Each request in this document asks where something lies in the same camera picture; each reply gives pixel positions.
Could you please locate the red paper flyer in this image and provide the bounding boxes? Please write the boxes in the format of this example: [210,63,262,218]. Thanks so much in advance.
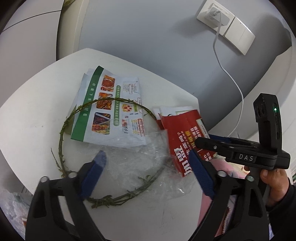
[154,106,216,177]

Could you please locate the green twig wreath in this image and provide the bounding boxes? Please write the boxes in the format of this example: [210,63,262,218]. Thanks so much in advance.
[55,97,170,209]

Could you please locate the clear plastic wrap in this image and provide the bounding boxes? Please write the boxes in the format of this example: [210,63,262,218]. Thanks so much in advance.
[105,131,196,204]

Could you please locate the trash bin with liner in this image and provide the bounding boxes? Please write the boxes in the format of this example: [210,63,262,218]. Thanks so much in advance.
[1,188,33,240]

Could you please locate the person right hand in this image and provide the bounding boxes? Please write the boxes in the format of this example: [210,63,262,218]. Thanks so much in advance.
[260,169,290,206]

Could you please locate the pink blue bedding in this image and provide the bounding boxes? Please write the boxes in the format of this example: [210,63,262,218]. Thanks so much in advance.
[198,157,248,237]

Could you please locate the white bedside cabinet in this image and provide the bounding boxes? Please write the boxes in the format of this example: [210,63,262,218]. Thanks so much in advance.
[1,49,203,240]

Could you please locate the green food flyer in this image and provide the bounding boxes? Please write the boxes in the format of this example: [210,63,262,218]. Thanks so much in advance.
[71,66,147,148]

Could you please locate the white charger plug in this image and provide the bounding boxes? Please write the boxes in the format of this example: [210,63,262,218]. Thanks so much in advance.
[206,7,222,22]

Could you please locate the black tracking camera module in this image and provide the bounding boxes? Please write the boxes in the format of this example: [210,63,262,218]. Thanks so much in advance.
[253,93,282,155]

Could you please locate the white charger cable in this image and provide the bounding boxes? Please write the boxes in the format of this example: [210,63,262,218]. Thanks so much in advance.
[212,14,244,137]

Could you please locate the white wall switch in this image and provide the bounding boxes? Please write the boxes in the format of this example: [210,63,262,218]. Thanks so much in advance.
[224,17,255,55]

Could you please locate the white wall socket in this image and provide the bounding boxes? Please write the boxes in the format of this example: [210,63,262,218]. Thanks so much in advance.
[197,0,235,36]

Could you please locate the beige door frame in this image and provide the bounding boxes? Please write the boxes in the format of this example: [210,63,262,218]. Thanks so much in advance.
[57,0,89,60]

